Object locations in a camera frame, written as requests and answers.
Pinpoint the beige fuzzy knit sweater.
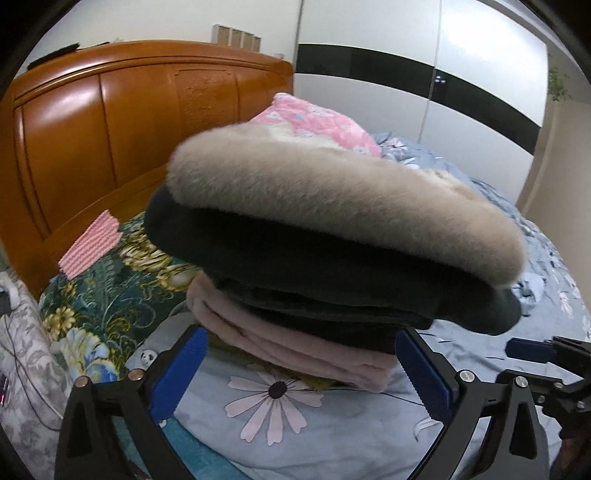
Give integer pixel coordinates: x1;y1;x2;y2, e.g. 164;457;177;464
165;122;526;287

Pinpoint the grey floral fabric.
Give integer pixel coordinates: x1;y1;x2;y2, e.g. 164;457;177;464
1;271;71;477

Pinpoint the dark green floral bedsheet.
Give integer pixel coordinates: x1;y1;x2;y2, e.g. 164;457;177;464
40;215;199;383

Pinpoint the light blue floral duvet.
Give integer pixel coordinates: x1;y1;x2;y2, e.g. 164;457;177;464
128;135;590;479

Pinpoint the dark green fleece garment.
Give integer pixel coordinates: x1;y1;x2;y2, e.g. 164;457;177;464
143;187;522;353

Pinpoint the pink striped folded cloth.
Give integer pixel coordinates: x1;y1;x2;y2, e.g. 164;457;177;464
58;210;122;280

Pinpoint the pale pink folded garment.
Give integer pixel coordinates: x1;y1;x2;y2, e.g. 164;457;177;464
186;273;398;393

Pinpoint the green potted plant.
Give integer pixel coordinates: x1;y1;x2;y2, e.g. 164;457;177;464
548;66;570;102

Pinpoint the white black-striped wardrobe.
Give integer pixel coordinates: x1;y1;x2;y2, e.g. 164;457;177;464
294;1;548;200

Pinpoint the orange wooden headboard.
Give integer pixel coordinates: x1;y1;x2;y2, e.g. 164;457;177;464
1;40;294;296

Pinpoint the pink floral pillow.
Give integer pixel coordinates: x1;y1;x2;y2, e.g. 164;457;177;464
249;92;381;158

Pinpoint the black remote on headboard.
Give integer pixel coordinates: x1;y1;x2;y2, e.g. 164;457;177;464
26;43;80;71

